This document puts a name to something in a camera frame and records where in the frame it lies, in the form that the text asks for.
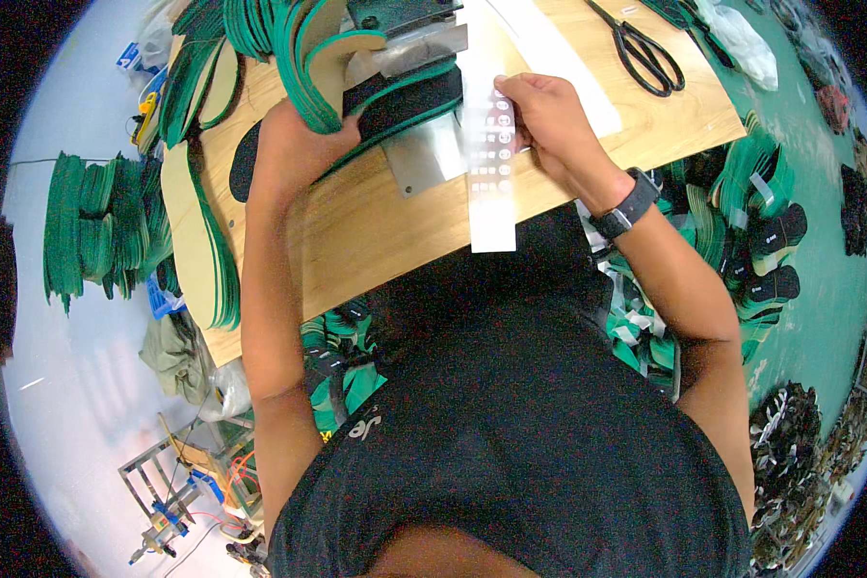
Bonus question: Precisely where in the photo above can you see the heap of green black insoles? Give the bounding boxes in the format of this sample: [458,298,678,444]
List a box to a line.
[299,295,390,436]

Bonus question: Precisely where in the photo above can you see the leaning stack of green insoles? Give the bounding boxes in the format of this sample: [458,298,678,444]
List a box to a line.
[158,35,244,151]

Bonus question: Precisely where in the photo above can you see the small blue box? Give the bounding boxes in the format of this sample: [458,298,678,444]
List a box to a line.
[115,41,146,74]

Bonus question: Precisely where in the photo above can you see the dark green press machine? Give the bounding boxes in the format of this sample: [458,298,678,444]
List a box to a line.
[345,0,471,80]

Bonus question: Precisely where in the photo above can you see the heap of bundled black insoles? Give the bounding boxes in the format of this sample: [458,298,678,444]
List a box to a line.
[577,110,810,400]

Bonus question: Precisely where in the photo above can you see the large black scissors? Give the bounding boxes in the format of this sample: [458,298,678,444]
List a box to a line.
[585,0,687,99]

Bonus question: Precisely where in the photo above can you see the yellow hand tool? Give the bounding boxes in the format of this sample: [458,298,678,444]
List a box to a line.
[130,91,161,147]

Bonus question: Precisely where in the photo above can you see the person's left hand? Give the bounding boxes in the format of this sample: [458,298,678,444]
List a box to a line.
[253,97,363,197]

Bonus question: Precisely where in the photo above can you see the blue plastic crate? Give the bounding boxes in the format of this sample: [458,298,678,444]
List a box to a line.
[146,273,186,321]

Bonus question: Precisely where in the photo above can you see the floor pile of green insoles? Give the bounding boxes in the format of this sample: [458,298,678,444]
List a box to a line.
[41,151,176,316]

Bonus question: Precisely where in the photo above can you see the person's body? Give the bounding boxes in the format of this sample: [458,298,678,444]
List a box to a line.
[266,208,758,578]

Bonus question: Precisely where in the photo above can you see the plain black insole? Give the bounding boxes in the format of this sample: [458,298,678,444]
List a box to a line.
[228,119,265,204]

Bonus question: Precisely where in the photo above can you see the olive green cloth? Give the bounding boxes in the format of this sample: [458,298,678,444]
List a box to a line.
[138,313,212,407]

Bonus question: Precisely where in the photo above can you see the metal frame machine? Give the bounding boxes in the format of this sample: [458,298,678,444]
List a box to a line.
[118,413,267,567]

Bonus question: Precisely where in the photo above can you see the white plastic bag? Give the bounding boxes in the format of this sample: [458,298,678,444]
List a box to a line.
[694,0,780,92]

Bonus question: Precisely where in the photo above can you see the clear plastic bag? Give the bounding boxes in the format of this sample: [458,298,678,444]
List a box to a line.
[198,357,254,424]

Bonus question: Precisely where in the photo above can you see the long white paper strip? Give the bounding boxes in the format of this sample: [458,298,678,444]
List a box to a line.
[486,0,624,140]

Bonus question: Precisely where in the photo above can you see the white sticker backing strip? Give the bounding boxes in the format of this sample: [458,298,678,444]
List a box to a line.
[455,0,523,254]

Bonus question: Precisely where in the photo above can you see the flat metal plate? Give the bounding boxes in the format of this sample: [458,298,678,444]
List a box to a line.
[381,108,472,200]

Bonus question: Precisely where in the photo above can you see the black insole with green edge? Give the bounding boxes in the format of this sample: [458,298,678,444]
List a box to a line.
[342,56,468,143]

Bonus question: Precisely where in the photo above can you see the fanned stack of green insoles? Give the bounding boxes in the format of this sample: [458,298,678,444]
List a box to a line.
[223,0,390,136]

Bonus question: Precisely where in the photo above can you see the heap of dark scraps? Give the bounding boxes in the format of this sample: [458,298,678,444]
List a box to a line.
[746,381,855,576]

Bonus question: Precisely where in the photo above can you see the black wrist band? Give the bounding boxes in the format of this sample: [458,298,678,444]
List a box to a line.
[589,167,663,241]

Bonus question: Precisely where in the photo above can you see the stack of tan insoles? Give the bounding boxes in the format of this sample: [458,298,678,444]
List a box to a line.
[159,139,244,332]

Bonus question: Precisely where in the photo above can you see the heap of dark bundles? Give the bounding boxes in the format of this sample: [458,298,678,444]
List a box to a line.
[837,129,867,260]

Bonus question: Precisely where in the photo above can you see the person's right hand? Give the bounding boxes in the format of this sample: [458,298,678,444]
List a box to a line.
[493,72,627,215]

